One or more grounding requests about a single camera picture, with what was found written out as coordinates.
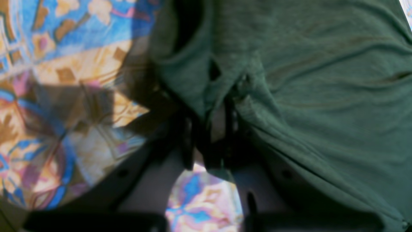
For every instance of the patterned colourful tablecloth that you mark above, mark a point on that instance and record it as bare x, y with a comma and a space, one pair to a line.
83, 97

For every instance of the dark green long-sleeve shirt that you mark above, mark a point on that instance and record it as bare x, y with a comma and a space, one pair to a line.
325, 82

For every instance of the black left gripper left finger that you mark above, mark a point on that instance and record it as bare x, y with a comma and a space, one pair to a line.
134, 196

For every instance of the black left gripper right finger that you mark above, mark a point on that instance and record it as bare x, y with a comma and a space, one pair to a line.
274, 197

